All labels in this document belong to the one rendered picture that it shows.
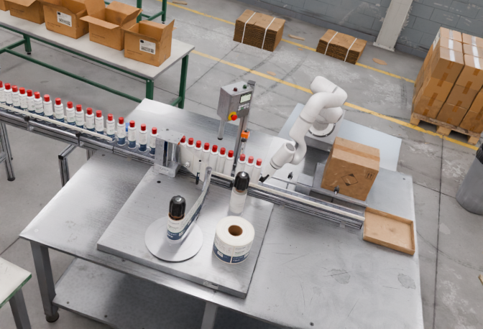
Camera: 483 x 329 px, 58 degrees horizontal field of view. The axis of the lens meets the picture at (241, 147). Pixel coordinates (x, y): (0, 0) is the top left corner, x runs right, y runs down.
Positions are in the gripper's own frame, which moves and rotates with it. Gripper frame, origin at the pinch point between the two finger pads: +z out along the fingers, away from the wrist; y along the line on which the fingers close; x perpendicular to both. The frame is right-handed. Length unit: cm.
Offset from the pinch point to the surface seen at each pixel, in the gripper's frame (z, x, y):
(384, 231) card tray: -17, 80, 1
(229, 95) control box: -39, -46, 0
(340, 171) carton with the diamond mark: -23, 40, -20
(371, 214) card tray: -14, 72, -11
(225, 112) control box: -27, -42, 0
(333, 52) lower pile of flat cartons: 73, 59, -429
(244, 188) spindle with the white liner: -13.5, -11.9, 31.3
